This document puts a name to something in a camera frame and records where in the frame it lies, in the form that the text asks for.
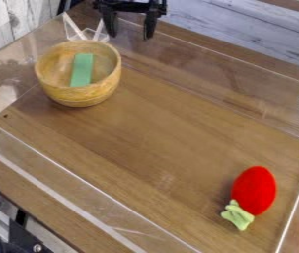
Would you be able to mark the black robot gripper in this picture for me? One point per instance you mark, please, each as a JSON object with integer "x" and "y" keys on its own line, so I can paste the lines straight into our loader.
{"x": 111, "y": 7}

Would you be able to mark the green rectangular block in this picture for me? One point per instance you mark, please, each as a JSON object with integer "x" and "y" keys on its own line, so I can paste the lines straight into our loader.
{"x": 82, "y": 70}

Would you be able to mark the brown wooden bowl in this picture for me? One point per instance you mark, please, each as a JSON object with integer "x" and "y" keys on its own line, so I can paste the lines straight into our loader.
{"x": 54, "y": 67}

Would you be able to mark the red plush strawberry toy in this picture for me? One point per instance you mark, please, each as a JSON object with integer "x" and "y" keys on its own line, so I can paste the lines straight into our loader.
{"x": 253, "y": 196}

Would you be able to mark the clear acrylic corner bracket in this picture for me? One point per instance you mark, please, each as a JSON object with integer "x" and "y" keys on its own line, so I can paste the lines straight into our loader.
{"x": 87, "y": 34}

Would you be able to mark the clear acrylic tray wall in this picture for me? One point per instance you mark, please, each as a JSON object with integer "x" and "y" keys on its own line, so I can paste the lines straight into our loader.
{"x": 131, "y": 176}

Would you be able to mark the black clamp with cable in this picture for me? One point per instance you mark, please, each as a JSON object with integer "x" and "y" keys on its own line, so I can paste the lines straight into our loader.
{"x": 16, "y": 240}

